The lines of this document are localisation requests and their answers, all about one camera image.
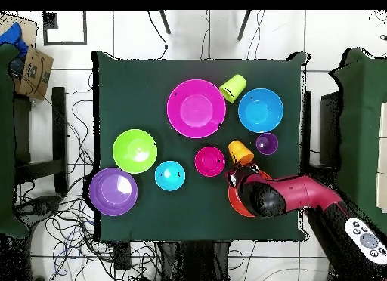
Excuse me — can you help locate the large green bowl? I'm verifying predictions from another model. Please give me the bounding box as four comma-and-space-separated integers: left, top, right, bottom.
112, 128, 158, 174

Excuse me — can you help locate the small blue bowl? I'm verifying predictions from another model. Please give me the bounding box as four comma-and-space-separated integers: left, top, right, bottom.
154, 160, 186, 192

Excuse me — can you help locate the large orange-red bowl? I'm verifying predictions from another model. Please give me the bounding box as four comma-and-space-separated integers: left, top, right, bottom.
228, 171, 274, 218

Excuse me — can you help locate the blue cloth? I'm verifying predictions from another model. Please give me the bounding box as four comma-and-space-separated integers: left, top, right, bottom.
0, 21, 29, 58

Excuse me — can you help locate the grey pedestal foot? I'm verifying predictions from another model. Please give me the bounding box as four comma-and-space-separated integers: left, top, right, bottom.
17, 196, 61, 217

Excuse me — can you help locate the purple cup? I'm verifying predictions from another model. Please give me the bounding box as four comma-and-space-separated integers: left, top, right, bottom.
255, 132, 280, 156

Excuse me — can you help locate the black frame stand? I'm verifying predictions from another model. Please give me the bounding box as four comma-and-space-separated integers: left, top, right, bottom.
13, 86, 69, 193

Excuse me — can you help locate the black power strip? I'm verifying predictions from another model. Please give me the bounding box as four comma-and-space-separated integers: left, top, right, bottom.
113, 242, 132, 271

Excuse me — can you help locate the small red-pink bowl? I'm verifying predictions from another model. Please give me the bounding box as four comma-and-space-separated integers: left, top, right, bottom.
193, 146, 227, 178

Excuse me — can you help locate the green cup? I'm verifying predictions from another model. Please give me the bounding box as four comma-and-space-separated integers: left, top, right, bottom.
218, 74, 248, 104

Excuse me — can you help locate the orange cup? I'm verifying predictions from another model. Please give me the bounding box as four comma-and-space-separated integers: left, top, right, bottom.
228, 139, 255, 166

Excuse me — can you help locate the large blue bowl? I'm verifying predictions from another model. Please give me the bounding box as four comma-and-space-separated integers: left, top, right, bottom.
237, 88, 284, 134

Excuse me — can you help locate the cardboard box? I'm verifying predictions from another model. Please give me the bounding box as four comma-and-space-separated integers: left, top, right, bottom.
13, 46, 54, 100

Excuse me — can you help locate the black cabinet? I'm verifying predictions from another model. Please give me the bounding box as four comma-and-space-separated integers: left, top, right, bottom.
319, 91, 342, 167

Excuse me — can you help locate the large pink bowl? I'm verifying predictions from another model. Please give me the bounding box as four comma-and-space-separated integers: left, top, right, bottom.
166, 79, 228, 140

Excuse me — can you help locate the white box stack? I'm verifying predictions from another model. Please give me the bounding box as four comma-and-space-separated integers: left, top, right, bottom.
376, 102, 387, 214

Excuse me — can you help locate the neighbouring green covered table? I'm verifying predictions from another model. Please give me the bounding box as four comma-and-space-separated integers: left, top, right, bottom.
0, 43, 29, 239
327, 47, 387, 233

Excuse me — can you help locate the black floor cable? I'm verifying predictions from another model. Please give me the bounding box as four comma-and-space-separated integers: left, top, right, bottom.
147, 10, 169, 60

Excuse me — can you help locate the large purple bowl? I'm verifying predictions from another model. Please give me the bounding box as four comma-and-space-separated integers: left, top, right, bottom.
88, 168, 139, 217

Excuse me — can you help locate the dark green tablecloth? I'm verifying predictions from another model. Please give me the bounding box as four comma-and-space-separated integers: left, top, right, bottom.
91, 50, 311, 243

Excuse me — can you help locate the black tripod leg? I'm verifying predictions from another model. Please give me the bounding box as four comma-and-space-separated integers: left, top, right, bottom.
159, 10, 172, 35
237, 10, 252, 42

